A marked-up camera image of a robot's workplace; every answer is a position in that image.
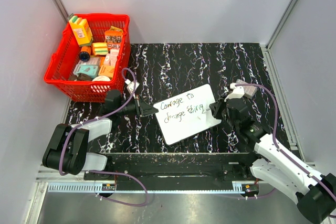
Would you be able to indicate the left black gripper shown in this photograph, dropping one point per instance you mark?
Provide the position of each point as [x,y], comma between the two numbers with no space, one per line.
[146,109]

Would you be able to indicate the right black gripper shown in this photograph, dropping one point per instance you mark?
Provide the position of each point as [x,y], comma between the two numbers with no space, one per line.
[216,107]

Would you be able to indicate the white rectangular whiteboard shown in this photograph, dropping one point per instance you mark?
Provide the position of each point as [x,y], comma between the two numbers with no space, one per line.
[183,115]

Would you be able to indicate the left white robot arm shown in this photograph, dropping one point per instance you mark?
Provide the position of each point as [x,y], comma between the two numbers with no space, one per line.
[67,150]

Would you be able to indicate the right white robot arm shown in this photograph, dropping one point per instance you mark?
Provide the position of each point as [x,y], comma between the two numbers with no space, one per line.
[311,191]

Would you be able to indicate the grey whiteboard eraser block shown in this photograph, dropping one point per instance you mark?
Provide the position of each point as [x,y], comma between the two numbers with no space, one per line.
[249,90]

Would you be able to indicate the white round lid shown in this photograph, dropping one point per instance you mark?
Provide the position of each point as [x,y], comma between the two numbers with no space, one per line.
[101,79]

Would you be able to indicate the orange small box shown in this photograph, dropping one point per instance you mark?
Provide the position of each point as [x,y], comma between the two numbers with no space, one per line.
[106,70]

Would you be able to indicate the pink white box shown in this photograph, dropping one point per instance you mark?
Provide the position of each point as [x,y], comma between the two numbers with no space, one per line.
[111,57]

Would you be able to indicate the teal product box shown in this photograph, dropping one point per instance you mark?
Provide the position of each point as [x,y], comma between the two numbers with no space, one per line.
[90,70]

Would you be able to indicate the yellow green sponge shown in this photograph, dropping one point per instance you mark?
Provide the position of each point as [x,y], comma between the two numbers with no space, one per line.
[99,48]

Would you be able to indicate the orange snack box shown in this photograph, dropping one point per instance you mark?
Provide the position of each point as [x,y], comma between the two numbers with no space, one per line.
[113,35]

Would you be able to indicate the orange can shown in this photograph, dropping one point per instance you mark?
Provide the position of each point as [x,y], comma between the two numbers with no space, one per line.
[85,53]

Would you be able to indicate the yellow juice carton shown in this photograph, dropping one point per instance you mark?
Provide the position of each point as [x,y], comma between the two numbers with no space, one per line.
[81,30]

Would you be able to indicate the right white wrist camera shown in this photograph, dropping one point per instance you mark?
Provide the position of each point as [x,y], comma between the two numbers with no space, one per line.
[236,93]

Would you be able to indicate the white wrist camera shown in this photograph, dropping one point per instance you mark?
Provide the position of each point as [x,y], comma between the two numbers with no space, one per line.
[236,93]
[131,85]

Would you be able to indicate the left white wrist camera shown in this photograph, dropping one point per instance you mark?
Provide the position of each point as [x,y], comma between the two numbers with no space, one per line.
[131,85]

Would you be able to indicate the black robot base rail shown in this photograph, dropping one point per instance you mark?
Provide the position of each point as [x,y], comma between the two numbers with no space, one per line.
[177,171]

